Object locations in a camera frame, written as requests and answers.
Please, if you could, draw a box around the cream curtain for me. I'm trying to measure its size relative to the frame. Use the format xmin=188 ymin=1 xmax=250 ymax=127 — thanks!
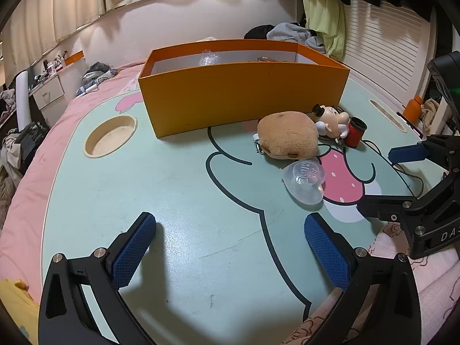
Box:
xmin=0 ymin=0 xmax=274 ymax=62

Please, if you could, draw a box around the orange cardboard box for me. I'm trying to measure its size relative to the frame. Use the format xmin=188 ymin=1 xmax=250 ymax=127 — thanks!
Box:
xmin=139 ymin=38 xmax=350 ymax=139

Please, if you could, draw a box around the blue and white clothes pile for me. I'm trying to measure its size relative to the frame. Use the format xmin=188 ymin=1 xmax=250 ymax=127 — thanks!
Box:
xmin=75 ymin=63 xmax=119 ymax=96

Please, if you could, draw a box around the red cylindrical canister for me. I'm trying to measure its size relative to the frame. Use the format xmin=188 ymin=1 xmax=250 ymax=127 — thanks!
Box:
xmin=345 ymin=116 xmax=367 ymax=149

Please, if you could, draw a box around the cluster of small bottles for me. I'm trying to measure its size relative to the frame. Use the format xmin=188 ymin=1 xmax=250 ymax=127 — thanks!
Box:
xmin=36 ymin=52 xmax=69 ymax=80

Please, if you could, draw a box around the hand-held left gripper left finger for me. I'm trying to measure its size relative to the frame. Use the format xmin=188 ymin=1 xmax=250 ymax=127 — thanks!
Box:
xmin=38 ymin=211 xmax=158 ymax=345

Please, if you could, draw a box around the grey garment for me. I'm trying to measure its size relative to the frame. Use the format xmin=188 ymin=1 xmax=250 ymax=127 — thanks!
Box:
xmin=267 ymin=22 xmax=326 ymax=53

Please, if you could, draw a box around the clear heart-shaped plastic case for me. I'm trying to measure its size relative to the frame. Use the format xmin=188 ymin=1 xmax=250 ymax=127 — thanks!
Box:
xmin=281 ymin=160 xmax=326 ymax=207

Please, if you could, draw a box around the white nightstand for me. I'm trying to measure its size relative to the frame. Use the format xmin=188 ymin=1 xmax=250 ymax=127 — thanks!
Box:
xmin=29 ymin=74 xmax=67 ymax=110

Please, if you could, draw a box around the white slatted door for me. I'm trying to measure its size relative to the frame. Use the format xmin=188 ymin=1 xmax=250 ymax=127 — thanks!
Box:
xmin=341 ymin=0 xmax=432 ymax=105

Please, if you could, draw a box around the yellow cloth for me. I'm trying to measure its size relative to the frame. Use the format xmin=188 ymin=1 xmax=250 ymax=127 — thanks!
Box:
xmin=0 ymin=278 xmax=40 ymax=345

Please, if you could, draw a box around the black cable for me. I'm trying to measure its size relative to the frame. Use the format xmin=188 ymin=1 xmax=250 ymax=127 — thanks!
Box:
xmin=359 ymin=139 xmax=426 ymax=196

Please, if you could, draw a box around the cartoon mouse figurine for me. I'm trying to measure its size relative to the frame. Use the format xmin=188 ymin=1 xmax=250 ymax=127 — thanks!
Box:
xmin=311 ymin=104 xmax=351 ymax=141

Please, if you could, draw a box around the brown plush toy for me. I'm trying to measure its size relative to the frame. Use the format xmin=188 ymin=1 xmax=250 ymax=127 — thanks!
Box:
xmin=257 ymin=112 xmax=320 ymax=160

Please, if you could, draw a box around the orange bottle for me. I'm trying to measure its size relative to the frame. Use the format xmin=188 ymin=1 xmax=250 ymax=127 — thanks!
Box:
xmin=403 ymin=95 xmax=425 ymax=124

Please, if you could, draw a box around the grey cloth pile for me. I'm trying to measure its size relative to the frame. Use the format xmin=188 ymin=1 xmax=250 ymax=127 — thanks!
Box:
xmin=0 ymin=129 xmax=24 ymax=184

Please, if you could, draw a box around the mint green cartoon bed table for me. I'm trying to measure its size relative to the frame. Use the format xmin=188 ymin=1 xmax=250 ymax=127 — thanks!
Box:
xmin=41 ymin=75 xmax=428 ymax=345

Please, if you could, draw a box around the white paper roll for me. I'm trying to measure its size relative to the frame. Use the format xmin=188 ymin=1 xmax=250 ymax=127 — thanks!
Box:
xmin=16 ymin=72 xmax=31 ymax=130

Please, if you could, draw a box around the cream padded headboard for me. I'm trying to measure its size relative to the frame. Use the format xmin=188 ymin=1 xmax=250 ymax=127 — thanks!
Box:
xmin=68 ymin=0 xmax=299 ymax=69

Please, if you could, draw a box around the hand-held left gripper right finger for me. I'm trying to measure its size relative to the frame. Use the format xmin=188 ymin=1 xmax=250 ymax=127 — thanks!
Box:
xmin=304 ymin=212 xmax=422 ymax=345

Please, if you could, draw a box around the pink printed cloth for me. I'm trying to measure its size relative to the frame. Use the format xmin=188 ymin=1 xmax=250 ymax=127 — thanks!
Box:
xmin=302 ymin=223 xmax=460 ymax=345

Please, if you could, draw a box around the dark bag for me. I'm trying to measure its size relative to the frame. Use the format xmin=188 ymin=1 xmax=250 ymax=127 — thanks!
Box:
xmin=16 ymin=122 xmax=49 ymax=153

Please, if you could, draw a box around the pink bed sheet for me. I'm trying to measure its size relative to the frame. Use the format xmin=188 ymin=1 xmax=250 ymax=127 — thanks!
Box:
xmin=0 ymin=61 xmax=144 ymax=302

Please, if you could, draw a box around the yellow-green garment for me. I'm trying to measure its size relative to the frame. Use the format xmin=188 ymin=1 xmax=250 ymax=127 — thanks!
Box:
xmin=302 ymin=0 xmax=346 ymax=58

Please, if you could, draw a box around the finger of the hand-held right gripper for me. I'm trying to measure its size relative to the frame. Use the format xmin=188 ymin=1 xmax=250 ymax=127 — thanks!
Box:
xmin=357 ymin=172 xmax=460 ymax=225
xmin=389 ymin=135 xmax=460 ymax=172

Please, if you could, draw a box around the black garment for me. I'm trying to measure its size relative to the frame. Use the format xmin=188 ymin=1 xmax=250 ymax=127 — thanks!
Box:
xmin=244 ymin=24 xmax=275 ymax=40

